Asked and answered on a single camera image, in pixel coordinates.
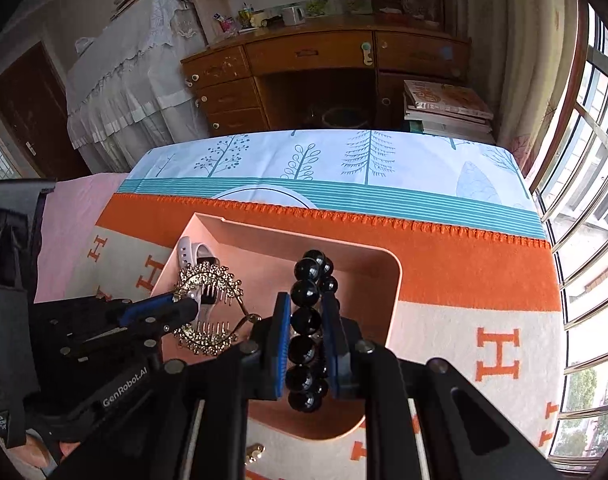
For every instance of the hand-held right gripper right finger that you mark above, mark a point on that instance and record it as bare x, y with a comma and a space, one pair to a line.
332, 355

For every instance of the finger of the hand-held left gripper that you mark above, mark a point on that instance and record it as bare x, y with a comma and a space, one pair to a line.
113, 342
148, 309

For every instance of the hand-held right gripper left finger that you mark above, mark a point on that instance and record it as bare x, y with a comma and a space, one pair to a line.
283, 347

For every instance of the gold rhinestone hair comb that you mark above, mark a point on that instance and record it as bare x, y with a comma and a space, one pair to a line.
208, 274

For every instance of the pink plastic tray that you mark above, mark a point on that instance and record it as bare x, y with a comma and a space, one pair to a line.
364, 285

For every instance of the pink cloth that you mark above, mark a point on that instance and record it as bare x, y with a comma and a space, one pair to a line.
73, 230

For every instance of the small gold earring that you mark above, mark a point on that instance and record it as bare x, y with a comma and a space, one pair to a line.
255, 454

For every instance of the orange and cream blanket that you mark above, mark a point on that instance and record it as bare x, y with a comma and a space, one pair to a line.
464, 280

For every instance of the tree print bedsheet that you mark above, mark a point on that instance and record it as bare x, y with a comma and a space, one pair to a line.
334, 160

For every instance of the brown wooden door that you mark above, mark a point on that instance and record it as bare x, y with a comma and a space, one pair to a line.
28, 110

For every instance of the round basin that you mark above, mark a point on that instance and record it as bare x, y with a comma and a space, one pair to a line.
345, 117

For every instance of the white lace cover cloth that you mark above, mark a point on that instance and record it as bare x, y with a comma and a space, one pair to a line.
133, 70

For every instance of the stack of books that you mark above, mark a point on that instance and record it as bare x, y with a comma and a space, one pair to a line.
446, 105

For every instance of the wooden desk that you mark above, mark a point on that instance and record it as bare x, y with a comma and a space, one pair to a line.
304, 52

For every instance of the white mug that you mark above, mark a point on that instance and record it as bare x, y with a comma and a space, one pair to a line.
292, 16

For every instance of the cream curtain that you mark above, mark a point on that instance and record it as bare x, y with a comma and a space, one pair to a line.
524, 60

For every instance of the glass jar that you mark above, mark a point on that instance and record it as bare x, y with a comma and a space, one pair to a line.
421, 2

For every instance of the window frame with bars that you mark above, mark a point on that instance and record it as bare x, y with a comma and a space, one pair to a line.
589, 200

